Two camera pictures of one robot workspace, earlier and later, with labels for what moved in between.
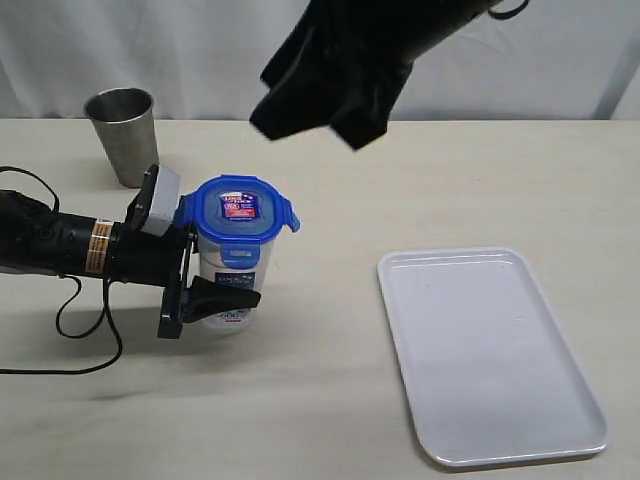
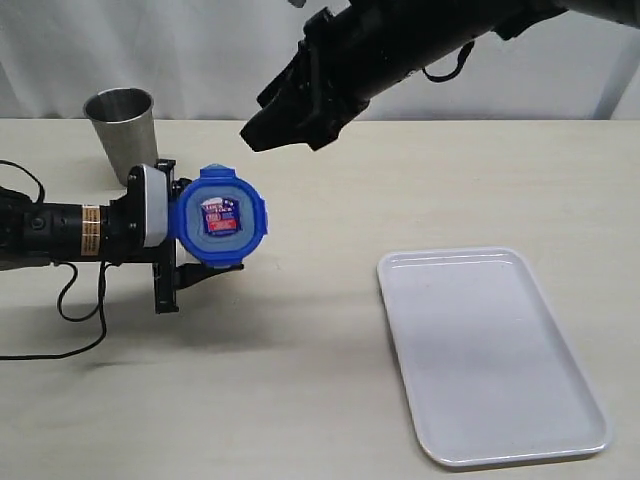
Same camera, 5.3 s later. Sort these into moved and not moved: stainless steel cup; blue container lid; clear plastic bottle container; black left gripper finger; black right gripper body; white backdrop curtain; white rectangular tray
Moved: black left gripper finger; clear plastic bottle container; blue container lid
Not moved: white rectangular tray; black right gripper body; white backdrop curtain; stainless steel cup
